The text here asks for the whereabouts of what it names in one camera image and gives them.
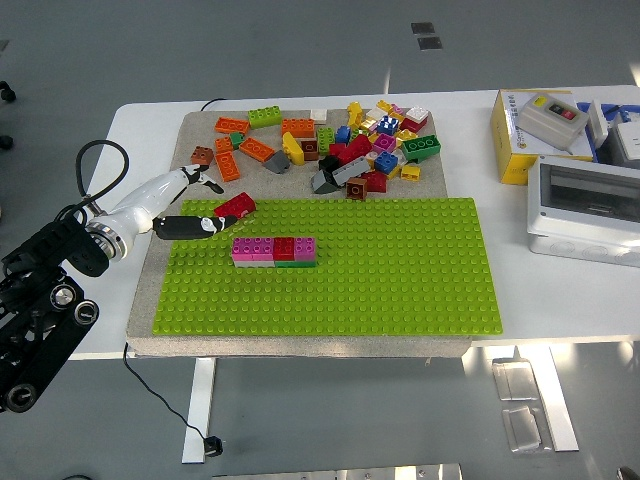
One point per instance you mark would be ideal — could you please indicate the red flat brick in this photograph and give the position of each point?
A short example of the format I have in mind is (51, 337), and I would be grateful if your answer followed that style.
(412, 125)

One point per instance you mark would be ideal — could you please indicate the green studded baseplate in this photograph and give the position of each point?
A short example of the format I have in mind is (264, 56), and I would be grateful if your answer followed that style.
(350, 290)

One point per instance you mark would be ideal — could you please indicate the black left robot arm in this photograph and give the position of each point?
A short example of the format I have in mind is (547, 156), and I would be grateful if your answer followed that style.
(82, 255)

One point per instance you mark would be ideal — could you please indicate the clear plastic piece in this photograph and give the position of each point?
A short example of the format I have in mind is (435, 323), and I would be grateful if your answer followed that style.
(515, 380)
(522, 427)

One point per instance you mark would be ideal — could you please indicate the yellow tall brick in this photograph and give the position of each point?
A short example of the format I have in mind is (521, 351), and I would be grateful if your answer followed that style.
(355, 112)

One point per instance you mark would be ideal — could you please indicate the black chair castor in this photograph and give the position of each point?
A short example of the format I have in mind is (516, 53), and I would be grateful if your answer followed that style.
(7, 92)
(5, 142)

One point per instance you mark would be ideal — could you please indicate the cream white brick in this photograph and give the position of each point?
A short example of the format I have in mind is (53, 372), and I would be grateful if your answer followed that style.
(374, 116)

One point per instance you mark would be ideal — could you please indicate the dark grey slope brick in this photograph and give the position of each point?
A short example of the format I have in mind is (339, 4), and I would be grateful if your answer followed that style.
(324, 182)

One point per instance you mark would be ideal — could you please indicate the brown square brick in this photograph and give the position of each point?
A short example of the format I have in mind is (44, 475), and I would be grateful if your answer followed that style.
(310, 148)
(202, 155)
(356, 189)

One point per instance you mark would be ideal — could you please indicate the silver metal plate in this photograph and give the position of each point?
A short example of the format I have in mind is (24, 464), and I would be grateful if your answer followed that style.
(340, 472)

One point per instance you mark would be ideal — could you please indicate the grey long slope brick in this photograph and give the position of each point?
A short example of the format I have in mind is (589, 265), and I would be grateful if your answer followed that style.
(350, 170)

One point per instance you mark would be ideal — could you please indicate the orange long brick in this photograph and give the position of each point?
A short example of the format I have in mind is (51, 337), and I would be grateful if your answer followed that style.
(297, 126)
(231, 125)
(227, 166)
(256, 149)

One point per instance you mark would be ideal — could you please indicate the white wall socket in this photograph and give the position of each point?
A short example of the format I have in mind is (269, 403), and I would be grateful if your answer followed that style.
(629, 140)

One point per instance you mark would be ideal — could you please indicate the grey-brown mat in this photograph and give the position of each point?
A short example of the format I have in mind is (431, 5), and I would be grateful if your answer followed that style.
(280, 185)

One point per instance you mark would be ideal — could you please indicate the dark green long brick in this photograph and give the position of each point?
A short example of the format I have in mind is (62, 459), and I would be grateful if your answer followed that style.
(421, 146)
(296, 264)

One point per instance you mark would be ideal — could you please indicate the blue square brick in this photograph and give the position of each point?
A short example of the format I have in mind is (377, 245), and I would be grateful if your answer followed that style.
(386, 161)
(344, 134)

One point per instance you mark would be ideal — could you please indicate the white table leg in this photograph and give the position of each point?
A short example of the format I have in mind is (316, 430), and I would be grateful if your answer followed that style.
(560, 400)
(199, 410)

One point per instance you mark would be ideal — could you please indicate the small dark green brick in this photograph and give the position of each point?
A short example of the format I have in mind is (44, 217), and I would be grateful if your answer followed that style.
(236, 140)

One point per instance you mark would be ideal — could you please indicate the blue packaging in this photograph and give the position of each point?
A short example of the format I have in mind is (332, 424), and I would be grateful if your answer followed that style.
(617, 110)

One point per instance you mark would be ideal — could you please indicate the small pink brick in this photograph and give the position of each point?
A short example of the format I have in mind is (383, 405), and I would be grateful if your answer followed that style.
(397, 109)

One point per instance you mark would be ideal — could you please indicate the black brick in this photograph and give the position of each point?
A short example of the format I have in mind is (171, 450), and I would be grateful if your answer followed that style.
(327, 163)

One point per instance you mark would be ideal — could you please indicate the white electrical enclosure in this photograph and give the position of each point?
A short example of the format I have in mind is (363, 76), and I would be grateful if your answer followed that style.
(580, 235)

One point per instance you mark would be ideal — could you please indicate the red long brick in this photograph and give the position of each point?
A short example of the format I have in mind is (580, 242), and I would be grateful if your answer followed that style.
(237, 205)

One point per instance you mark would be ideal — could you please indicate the yellow cardboard box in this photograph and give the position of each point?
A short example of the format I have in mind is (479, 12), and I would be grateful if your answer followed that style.
(505, 145)

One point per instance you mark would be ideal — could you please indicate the yellow curved brick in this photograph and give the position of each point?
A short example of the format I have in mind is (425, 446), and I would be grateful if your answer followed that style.
(292, 148)

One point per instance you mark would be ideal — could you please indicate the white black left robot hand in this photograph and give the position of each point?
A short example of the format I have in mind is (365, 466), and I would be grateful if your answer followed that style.
(145, 197)

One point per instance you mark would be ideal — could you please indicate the blue white patterned brick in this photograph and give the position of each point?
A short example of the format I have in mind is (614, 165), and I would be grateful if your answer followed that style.
(387, 124)

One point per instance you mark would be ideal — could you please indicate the dark floor plate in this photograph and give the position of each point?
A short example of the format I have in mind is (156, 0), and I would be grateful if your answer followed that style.
(423, 28)
(429, 43)

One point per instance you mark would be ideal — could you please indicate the magenta square brick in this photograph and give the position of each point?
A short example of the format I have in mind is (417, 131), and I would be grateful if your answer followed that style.
(384, 143)

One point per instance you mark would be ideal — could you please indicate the red square brick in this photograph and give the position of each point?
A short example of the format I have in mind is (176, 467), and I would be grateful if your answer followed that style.
(284, 248)
(375, 181)

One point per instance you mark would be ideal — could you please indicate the white plastic plate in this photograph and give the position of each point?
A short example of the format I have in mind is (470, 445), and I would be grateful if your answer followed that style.
(597, 122)

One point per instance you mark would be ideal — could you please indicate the red slope brick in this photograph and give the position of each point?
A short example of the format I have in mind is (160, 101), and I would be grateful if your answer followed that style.
(357, 147)

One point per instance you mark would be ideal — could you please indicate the lime green long brick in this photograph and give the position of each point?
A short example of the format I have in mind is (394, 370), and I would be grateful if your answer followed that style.
(264, 117)

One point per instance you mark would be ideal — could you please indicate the small yellow brick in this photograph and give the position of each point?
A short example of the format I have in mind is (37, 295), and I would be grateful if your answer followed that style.
(410, 172)

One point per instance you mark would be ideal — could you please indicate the small orange brick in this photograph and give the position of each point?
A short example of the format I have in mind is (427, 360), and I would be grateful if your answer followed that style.
(223, 145)

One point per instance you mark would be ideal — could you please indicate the white square brick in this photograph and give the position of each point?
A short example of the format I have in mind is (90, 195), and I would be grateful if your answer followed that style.
(417, 113)

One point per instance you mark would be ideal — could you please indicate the small white brick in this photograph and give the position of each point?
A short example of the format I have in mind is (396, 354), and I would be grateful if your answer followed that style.
(318, 114)

